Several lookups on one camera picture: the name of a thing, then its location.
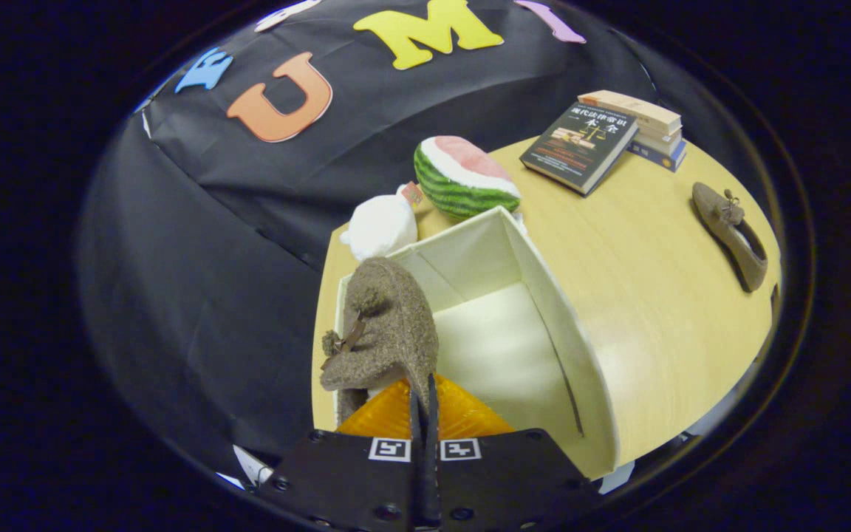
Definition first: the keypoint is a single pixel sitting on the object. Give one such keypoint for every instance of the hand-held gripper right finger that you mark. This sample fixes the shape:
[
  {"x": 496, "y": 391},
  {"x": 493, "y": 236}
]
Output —
[{"x": 507, "y": 480}]

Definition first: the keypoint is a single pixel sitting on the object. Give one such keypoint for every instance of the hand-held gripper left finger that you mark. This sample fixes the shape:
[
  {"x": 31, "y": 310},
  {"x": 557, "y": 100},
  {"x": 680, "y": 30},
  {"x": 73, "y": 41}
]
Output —
[{"x": 351, "y": 480}]

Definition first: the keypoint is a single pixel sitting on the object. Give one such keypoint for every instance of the white storage box grey lid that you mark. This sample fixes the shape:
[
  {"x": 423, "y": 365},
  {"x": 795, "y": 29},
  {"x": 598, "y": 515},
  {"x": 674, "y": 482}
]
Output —
[{"x": 499, "y": 347}]

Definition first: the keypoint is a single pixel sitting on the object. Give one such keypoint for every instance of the brown fuzzy shoe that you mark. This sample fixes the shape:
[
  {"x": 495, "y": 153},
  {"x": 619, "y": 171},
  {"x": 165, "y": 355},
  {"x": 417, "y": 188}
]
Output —
[
  {"x": 396, "y": 325},
  {"x": 736, "y": 236}
]

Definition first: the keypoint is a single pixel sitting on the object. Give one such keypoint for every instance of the white paper sheet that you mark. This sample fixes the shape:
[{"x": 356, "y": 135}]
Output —
[{"x": 252, "y": 465}]

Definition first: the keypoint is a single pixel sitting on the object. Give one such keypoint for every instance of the white plush toy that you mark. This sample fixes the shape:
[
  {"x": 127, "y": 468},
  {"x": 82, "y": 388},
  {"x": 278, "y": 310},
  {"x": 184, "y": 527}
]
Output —
[{"x": 381, "y": 225}]

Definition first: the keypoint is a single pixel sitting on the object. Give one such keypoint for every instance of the black backdrop cloth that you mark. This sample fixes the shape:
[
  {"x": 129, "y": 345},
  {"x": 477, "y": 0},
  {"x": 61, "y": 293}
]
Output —
[{"x": 211, "y": 258}]

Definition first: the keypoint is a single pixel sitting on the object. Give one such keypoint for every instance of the watermelon slice plush toy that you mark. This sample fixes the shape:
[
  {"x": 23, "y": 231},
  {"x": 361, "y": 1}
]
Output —
[{"x": 462, "y": 181}]

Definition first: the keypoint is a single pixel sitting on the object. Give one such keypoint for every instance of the black paperback book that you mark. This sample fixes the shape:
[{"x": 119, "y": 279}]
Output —
[{"x": 580, "y": 144}]

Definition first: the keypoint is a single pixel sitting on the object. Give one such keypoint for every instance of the blue cover book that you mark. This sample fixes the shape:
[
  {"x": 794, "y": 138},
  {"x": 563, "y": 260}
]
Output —
[{"x": 662, "y": 155}]

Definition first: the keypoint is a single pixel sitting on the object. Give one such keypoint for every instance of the cream cover book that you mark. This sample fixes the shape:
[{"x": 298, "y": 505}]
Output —
[{"x": 658, "y": 139}]

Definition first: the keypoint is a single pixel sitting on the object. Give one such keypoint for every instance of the tan cover book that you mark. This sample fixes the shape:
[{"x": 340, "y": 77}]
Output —
[{"x": 632, "y": 107}]

